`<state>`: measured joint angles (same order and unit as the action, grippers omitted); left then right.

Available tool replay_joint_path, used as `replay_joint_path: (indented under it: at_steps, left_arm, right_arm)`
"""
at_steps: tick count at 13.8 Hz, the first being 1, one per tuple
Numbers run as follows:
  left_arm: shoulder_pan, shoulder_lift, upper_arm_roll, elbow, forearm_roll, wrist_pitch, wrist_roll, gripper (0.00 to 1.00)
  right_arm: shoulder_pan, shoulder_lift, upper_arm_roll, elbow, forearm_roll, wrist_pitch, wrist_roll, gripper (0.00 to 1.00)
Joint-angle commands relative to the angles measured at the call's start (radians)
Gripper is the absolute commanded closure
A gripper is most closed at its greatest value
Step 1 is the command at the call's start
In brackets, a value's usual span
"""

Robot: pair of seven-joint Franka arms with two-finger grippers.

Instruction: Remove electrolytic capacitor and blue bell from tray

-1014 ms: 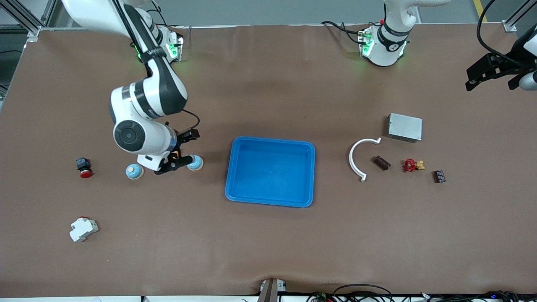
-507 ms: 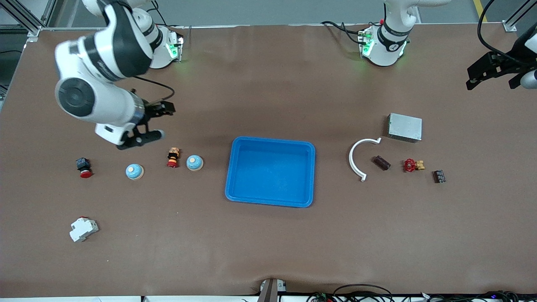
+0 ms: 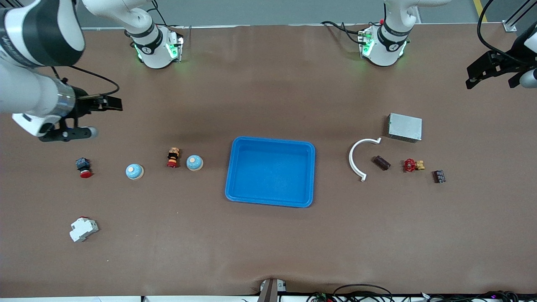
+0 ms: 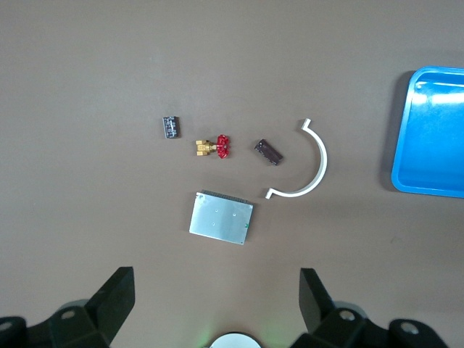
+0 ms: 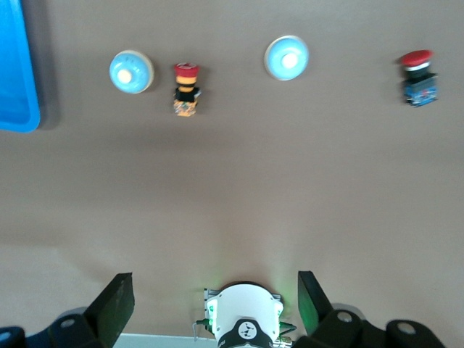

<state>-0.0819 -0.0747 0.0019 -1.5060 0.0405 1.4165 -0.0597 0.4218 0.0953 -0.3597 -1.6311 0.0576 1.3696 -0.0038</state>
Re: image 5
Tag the red emergency stop orange block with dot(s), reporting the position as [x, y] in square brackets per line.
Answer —
[185, 94]

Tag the red pushbutton blue block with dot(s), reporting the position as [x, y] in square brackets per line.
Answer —
[417, 90]

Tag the blue plastic tray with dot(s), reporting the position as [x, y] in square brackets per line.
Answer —
[14, 72]

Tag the blue dome call bell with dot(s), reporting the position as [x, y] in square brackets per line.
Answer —
[130, 71]
[286, 58]

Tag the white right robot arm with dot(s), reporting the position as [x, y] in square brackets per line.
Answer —
[246, 308]

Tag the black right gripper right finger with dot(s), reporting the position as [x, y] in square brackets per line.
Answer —
[337, 331]

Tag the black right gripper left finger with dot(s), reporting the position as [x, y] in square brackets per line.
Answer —
[90, 330]

